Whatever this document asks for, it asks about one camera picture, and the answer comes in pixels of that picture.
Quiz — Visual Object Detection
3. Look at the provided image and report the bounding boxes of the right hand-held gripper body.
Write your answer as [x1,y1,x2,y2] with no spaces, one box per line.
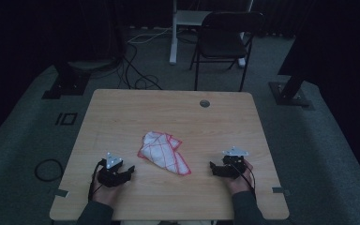
[220,146,250,180]

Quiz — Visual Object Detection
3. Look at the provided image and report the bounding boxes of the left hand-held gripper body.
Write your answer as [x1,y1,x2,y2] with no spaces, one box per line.
[97,152,129,188]

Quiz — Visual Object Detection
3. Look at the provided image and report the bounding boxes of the white cloth with red grid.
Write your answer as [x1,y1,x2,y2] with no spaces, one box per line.
[137,130,192,177]

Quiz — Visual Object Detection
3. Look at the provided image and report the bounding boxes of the person's left hand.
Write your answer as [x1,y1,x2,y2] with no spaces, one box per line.
[91,173,122,208]

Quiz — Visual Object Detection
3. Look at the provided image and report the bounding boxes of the person's right hand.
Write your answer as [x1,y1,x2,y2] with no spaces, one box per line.
[225,159,255,197]

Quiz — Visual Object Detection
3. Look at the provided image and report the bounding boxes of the grey tape strip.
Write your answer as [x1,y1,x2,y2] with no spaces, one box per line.
[271,186,292,198]
[53,187,70,199]

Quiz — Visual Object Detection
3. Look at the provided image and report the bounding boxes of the grey round stand base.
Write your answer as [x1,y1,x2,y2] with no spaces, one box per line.
[67,59,120,72]

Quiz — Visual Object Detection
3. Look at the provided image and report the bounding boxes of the black folding chair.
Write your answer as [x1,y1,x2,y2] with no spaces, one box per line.
[189,11,265,93]

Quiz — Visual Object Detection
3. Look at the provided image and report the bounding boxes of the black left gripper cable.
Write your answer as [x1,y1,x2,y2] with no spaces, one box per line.
[87,158,108,202]

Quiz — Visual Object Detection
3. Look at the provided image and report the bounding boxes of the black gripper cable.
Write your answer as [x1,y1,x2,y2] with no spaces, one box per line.
[87,158,108,202]
[230,162,258,201]

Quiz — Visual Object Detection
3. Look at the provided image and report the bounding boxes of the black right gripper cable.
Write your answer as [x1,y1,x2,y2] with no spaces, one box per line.
[230,162,258,201]

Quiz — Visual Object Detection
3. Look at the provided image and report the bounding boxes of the black cable loop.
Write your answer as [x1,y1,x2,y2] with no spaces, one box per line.
[34,157,66,183]

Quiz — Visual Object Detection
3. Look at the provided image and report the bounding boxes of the black stand with base plate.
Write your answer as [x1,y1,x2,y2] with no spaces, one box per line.
[268,0,336,111]
[41,60,92,100]

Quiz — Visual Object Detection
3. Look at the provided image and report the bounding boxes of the black floor cables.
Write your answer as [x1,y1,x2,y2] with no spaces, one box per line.
[117,40,164,91]

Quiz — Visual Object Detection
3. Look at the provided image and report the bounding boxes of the white floor cable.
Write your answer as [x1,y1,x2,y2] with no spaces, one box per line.
[127,26,173,45]

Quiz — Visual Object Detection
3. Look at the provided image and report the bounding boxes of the white desk frame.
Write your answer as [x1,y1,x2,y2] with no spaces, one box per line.
[169,0,255,68]

